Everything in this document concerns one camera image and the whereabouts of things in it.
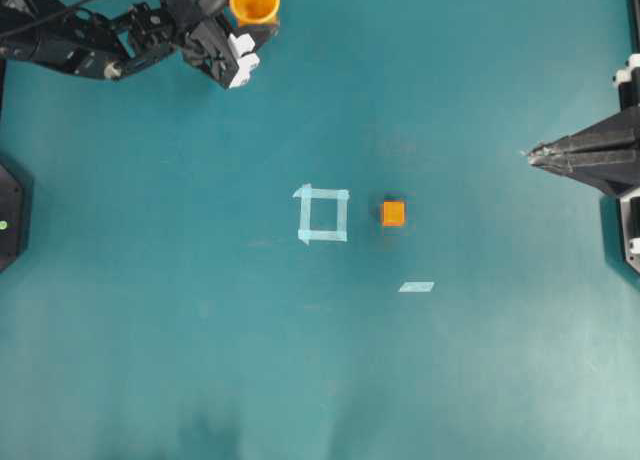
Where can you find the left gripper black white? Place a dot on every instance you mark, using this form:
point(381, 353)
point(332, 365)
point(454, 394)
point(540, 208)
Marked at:
point(210, 43)

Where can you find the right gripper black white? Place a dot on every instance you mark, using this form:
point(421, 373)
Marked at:
point(587, 156)

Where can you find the orange plastic cup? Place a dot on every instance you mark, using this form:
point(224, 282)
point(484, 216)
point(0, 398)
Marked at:
point(255, 12)

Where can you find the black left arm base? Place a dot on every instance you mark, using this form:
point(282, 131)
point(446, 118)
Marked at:
point(16, 205)

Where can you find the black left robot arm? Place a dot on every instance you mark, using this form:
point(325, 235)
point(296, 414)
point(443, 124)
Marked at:
point(72, 40)

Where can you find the orange cube block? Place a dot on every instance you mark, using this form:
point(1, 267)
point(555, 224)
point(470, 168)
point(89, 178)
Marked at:
point(393, 212)

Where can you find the light blue tape square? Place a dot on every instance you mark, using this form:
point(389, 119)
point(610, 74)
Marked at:
point(323, 214)

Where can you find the light blue tape strip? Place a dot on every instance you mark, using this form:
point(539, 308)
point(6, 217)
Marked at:
point(416, 287)

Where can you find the black frame post right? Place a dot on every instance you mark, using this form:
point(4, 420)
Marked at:
point(633, 18)

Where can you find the black frame post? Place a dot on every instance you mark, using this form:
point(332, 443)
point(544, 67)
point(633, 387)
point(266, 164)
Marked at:
point(3, 66)
point(633, 18)

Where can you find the black frame post left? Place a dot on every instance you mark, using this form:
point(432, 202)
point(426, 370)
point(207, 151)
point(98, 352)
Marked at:
point(3, 66)

